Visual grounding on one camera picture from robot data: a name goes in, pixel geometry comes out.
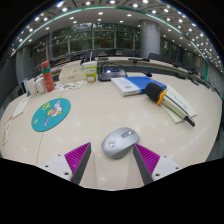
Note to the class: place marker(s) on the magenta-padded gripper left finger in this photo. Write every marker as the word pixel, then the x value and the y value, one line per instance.
pixel 80 159

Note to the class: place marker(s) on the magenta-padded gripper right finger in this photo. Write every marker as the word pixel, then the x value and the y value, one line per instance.
pixel 148 160

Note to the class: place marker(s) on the silver computer mouse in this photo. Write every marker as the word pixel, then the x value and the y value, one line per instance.
pixel 118 143

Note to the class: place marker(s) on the round teal cartoon mouse pad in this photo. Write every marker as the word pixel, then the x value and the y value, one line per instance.
pixel 50 114

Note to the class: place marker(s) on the white booklet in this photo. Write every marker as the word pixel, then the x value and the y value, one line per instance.
pixel 185 101

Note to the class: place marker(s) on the colourful sticker sheet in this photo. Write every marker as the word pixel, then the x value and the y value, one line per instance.
pixel 68 86

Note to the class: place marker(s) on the blue and white book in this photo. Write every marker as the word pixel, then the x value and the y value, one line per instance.
pixel 143 83

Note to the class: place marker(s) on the red and white leaflet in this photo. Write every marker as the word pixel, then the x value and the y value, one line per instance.
pixel 6 131

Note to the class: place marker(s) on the white lidded mug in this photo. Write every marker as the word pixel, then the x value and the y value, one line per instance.
pixel 40 86

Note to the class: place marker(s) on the cream cardboard box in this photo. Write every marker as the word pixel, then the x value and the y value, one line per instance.
pixel 71 74

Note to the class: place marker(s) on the white paper cup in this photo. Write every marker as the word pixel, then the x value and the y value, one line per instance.
pixel 31 87

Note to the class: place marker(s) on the printed drink cup with straw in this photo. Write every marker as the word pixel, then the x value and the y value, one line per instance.
pixel 90 72

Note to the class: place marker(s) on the red bottle with green band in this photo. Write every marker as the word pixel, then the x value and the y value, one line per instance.
pixel 48 77

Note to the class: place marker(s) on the black conference microphone console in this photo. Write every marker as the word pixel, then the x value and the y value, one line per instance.
pixel 113 74

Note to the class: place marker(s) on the curved cream conference desk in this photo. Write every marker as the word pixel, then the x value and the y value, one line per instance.
pixel 120 60

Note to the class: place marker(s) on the dark office chairs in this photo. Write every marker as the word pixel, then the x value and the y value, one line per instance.
pixel 154 56

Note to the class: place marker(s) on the ceiling lights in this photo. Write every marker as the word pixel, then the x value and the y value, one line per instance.
pixel 100 13

